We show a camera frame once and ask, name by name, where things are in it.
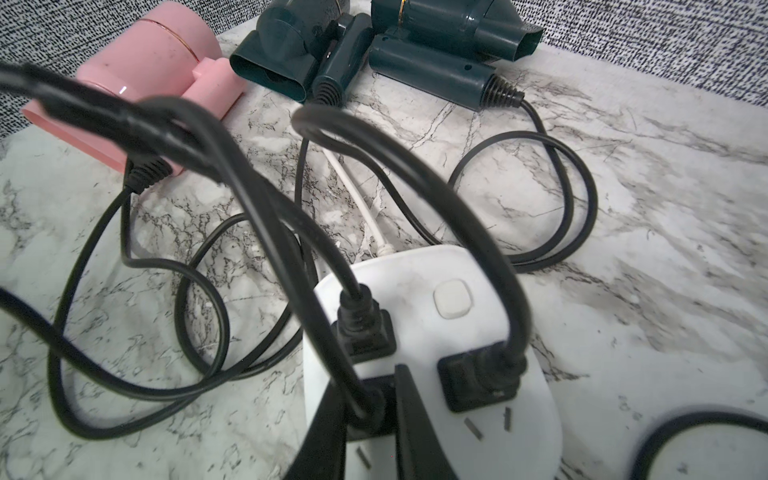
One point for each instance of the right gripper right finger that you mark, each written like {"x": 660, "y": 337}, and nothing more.
{"x": 419, "y": 454}

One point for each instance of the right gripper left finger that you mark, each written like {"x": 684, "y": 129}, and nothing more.
{"x": 323, "y": 452}

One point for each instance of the left white power strip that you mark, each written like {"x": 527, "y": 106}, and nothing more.
{"x": 461, "y": 323}

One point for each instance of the dark green dryer folded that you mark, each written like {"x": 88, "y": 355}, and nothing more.
{"x": 305, "y": 50}

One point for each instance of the dark green dryer back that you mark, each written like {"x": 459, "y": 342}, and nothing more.
{"x": 445, "y": 48}

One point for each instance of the pink dryer left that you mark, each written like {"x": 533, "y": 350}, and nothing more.
{"x": 170, "y": 51}

